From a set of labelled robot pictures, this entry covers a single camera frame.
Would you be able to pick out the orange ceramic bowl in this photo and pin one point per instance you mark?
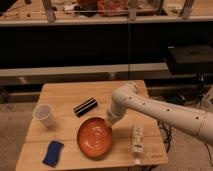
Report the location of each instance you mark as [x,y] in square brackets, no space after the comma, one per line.
[94,138]

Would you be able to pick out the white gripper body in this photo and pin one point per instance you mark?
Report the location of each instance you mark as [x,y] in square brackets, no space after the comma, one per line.
[114,114]

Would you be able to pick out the black box on shelf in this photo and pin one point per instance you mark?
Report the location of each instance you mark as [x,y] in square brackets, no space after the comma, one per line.
[195,59]

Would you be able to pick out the clear plastic cup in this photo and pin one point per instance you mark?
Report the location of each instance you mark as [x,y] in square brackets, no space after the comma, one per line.
[43,114]

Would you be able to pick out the wooden table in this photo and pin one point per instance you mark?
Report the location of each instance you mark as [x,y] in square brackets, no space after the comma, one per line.
[63,98]

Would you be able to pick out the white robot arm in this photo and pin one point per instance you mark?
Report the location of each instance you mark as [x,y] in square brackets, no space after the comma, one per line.
[194,122]

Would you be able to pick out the white lotion bottle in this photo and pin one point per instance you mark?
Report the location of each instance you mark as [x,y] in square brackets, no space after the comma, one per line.
[137,143]

